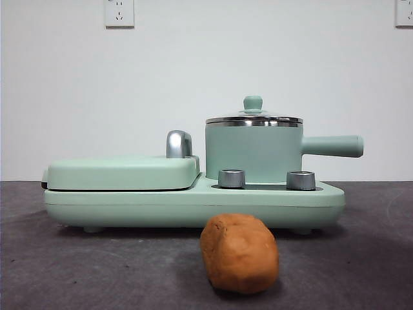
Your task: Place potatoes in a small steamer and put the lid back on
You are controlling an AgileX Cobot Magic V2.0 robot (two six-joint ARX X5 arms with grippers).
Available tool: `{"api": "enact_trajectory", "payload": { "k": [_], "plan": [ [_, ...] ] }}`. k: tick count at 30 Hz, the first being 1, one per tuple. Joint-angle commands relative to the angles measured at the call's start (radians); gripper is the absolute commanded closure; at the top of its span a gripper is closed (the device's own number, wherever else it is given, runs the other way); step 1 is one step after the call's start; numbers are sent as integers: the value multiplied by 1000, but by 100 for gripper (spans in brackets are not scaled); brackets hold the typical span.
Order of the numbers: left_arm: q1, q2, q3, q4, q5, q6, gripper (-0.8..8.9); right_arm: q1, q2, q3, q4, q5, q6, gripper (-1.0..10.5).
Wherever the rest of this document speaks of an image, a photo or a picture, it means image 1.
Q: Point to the glass lid with green knob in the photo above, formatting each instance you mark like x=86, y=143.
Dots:
x=253, y=102

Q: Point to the brown potato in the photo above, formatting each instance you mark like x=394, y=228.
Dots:
x=240, y=255

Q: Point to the mint green hinged grill lid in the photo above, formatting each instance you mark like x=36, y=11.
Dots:
x=119, y=172

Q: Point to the silver control knob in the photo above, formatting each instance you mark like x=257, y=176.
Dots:
x=231, y=179
x=300, y=181

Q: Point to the mint green breakfast maker base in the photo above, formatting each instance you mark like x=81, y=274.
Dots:
x=161, y=210

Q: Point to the white wall outlet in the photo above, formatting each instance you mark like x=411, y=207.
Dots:
x=119, y=14
x=405, y=13

